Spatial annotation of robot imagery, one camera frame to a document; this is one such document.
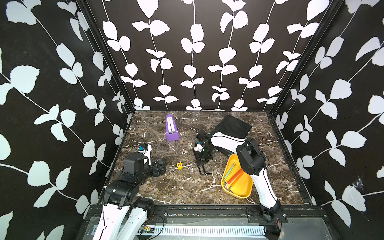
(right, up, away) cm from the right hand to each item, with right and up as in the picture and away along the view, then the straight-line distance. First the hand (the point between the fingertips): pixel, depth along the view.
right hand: (196, 163), depth 91 cm
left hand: (-17, +7, -20) cm, 27 cm away
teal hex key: (+20, -4, -2) cm, 21 cm away
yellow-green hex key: (+21, -5, -3) cm, 22 cm away
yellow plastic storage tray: (+26, -12, -8) cm, 30 cm away
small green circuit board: (-23, -28, -19) cm, 41 cm away
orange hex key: (+24, -8, -5) cm, 26 cm away
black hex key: (+2, -5, -3) cm, 6 cm away
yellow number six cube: (-10, -1, -2) cm, 10 cm away
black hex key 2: (+5, -5, -3) cm, 7 cm away
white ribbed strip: (+7, -27, -21) cm, 35 cm away
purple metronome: (-17, +20, +7) cm, 27 cm away
